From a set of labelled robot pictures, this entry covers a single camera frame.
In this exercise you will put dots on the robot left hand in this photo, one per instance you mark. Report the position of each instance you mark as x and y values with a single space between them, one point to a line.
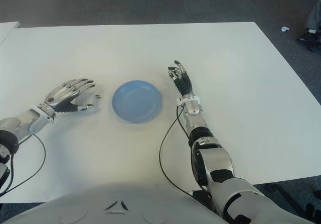
60 94

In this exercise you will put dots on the blue round plate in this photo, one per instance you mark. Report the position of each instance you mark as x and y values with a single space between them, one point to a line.
136 101

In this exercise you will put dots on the white side table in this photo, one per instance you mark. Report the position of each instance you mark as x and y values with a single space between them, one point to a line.
6 30

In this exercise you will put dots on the grey trousered person leg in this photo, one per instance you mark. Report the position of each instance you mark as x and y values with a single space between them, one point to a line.
315 18

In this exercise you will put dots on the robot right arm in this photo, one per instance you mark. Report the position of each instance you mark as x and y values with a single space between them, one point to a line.
218 163

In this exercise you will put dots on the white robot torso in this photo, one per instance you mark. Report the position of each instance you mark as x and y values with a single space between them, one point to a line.
150 204

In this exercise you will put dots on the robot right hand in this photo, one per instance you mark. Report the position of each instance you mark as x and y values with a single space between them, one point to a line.
184 84

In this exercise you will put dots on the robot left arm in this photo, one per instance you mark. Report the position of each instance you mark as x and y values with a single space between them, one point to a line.
22 123

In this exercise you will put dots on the small white floor object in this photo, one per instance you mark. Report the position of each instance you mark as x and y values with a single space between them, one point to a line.
284 29

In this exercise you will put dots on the black shoe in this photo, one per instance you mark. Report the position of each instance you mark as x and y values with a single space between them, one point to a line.
306 37

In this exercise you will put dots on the black table leg frame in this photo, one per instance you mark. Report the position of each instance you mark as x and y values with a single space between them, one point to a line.
288 196

